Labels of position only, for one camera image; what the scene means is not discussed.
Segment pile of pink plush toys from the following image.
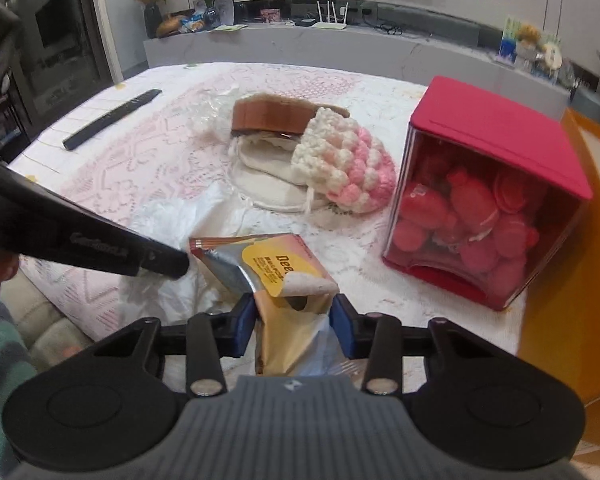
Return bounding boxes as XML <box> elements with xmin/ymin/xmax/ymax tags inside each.
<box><xmin>394</xmin><ymin>159</ymin><xmax>542</xmax><ymax>302</ymax></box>

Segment pink lace printed tablecloth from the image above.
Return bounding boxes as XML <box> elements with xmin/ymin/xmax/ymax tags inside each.
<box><xmin>6</xmin><ymin>62</ymin><xmax>533</xmax><ymax>378</ymax></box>

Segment white plastic bag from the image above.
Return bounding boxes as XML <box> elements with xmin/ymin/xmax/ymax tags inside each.
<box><xmin>121</xmin><ymin>181</ymin><xmax>262</xmax><ymax>322</ymax></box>

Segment beige sofa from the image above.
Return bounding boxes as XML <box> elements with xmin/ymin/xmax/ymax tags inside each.
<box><xmin>2</xmin><ymin>277</ymin><xmax>98</xmax><ymax>363</ymax></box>

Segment white drawstring cloth bag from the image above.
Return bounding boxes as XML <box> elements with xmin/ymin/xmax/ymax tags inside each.
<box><xmin>227</xmin><ymin>131</ymin><xmax>332</xmax><ymax>212</ymax></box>

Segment red box with clear window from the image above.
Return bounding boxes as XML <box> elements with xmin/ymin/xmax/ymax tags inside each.
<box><xmin>382</xmin><ymin>75</ymin><xmax>594</xmax><ymax>312</ymax></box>

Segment brown round gourd ornament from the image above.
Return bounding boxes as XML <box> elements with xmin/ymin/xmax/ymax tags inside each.
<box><xmin>155</xmin><ymin>12</ymin><xmax>184</xmax><ymax>38</ymax></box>

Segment dried yellow flowers in vase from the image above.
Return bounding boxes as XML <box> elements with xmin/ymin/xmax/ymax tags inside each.
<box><xmin>128</xmin><ymin>0</ymin><xmax>169</xmax><ymax>39</ymax></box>

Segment green picture board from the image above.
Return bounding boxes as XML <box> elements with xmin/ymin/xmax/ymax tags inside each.
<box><xmin>496</xmin><ymin>14</ymin><xmax>564</xmax><ymax>69</ymax></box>

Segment orange cardboard box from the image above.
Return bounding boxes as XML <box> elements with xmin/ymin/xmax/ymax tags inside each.
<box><xmin>516</xmin><ymin>107</ymin><xmax>600</xmax><ymax>457</ymax></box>

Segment white pink knitted pouch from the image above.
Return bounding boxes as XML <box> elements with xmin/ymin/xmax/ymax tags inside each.
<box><xmin>289</xmin><ymin>107</ymin><xmax>398</xmax><ymax>217</ymax></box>

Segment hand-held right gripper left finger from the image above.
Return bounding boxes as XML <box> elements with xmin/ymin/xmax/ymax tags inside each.
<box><xmin>92</xmin><ymin>292</ymin><xmax>257</xmax><ymax>397</ymax></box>

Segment black remote control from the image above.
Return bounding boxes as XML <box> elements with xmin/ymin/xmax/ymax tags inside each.
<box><xmin>62</xmin><ymin>88</ymin><xmax>164</xmax><ymax>151</ymax></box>

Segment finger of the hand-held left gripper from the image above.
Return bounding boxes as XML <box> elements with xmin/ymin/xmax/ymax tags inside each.
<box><xmin>127</xmin><ymin>232</ymin><xmax>191</xmax><ymax>281</ymax></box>

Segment white round desk fan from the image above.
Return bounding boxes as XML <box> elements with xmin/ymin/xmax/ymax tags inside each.
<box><xmin>542</xmin><ymin>42</ymin><xmax>564</xmax><ymax>69</ymax></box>

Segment white marble TV console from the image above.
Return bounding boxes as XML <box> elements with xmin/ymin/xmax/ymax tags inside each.
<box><xmin>143</xmin><ymin>24</ymin><xmax>572</xmax><ymax>107</ymax></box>

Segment white router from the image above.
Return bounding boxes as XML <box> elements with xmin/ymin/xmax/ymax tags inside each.
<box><xmin>312</xmin><ymin>2</ymin><xmax>352</xmax><ymax>30</ymax></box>

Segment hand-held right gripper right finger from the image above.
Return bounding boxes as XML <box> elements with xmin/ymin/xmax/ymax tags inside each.
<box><xmin>330</xmin><ymin>294</ymin><xmax>486</xmax><ymax>396</ymax></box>

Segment yellow snack packet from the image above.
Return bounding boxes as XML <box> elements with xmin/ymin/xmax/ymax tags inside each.
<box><xmin>188</xmin><ymin>232</ymin><xmax>342</xmax><ymax>377</ymax></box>

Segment teddy bear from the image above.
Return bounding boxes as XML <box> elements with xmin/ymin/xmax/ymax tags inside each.
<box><xmin>514</xmin><ymin>22</ymin><xmax>544</xmax><ymax>74</ymax></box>

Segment person's teal striped sweater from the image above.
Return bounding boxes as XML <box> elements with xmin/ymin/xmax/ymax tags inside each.
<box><xmin>0</xmin><ymin>299</ymin><xmax>38</xmax><ymax>466</ymax></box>

